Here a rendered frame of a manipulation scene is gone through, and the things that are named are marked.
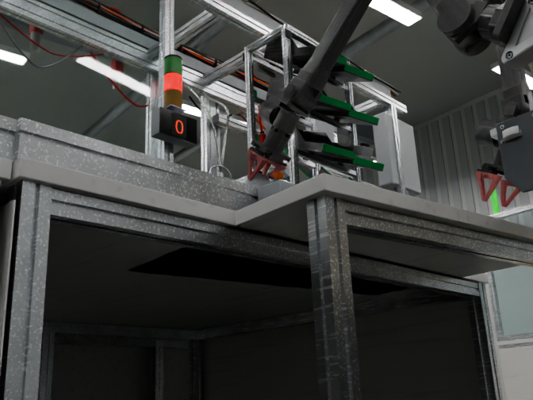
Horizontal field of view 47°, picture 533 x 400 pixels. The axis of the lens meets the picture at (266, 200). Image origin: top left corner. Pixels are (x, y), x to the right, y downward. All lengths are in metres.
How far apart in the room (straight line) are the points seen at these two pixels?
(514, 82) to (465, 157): 9.97
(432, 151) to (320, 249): 11.26
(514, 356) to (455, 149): 6.84
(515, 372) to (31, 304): 5.00
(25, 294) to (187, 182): 0.43
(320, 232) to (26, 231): 0.44
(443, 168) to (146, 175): 10.96
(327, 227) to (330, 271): 0.07
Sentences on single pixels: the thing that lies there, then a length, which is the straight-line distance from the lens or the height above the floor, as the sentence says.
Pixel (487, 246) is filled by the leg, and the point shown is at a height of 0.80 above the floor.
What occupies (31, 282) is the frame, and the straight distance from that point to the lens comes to 0.91.
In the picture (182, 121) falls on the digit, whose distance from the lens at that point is 1.63.
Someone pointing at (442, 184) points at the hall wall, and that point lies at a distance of 11.90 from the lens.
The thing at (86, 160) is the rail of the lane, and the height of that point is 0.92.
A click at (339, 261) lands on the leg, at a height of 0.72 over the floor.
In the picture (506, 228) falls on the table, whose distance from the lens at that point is 1.39.
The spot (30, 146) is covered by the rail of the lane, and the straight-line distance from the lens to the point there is 1.04.
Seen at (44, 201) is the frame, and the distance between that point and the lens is 0.94.
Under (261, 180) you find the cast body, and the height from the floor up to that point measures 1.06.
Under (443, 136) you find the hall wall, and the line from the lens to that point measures 12.16.
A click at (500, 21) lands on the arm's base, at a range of 1.27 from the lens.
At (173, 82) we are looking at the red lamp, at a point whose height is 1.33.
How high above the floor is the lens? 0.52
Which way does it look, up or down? 18 degrees up
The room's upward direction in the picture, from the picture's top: 3 degrees counter-clockwise
